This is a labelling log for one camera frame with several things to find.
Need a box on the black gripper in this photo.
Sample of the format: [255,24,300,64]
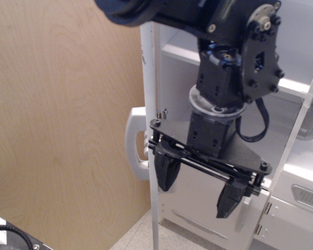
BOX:
[149,107,272,219]

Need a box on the white fridge door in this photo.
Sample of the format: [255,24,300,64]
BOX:
[159,164,270,249]
[125,22,159,249]

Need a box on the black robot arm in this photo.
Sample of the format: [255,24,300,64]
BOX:
[96,1,284,218]

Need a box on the white toy fridge cabinet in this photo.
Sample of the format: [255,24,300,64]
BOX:
[149,1,313,249]

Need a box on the brass cabinet hinge upper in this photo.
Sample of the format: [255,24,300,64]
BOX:
[264,202,272,215]

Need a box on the brass cabinet hinge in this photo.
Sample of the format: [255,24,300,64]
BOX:
[264,202,272,215]
[255,224,262,235]

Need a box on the brass cabinet hinge lower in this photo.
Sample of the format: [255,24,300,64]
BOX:
[255,224,262,235]

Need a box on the white toy kitchen counter unit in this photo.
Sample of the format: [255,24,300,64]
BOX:
[250,140,313,249]

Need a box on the grey oven vent panel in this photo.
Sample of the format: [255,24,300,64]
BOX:
[291,185,313,208]

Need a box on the grey toy faucet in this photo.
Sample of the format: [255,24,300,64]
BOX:
[296,94,313,142]

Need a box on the silver lower door handle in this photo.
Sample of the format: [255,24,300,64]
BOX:
[234,197,251,232]

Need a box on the black braided cable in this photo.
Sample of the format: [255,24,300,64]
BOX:
[0,224,34,250]

